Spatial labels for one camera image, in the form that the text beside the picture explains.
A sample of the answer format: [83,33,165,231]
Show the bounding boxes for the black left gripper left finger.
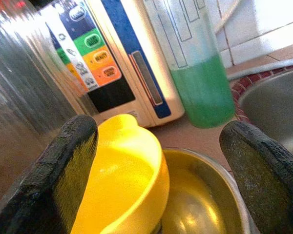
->
[0,115,99,234]

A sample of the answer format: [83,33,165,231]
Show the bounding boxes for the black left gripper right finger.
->
[219,120,293,234]

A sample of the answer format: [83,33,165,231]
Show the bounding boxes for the stainless steel bowl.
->
[160,148,253,234]

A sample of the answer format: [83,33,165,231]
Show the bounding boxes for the yellow plastic bowl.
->
[70,114,171,234]

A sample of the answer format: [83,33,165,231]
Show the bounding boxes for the stainless steel sink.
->
[236,65,293,163]

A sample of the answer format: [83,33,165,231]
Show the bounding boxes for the clear bottle with green liquid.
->
[143,0,236,129]

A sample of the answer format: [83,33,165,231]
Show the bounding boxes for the grey tube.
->
[226,55,293,81]

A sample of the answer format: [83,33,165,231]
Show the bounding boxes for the clear ribbed plastic jar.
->
[0,0,88,208]

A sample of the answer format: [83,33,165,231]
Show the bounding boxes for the white water ionizer appliance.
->
[38,0,186,129]

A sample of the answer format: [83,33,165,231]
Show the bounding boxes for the white cord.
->
[213,0,244,34]

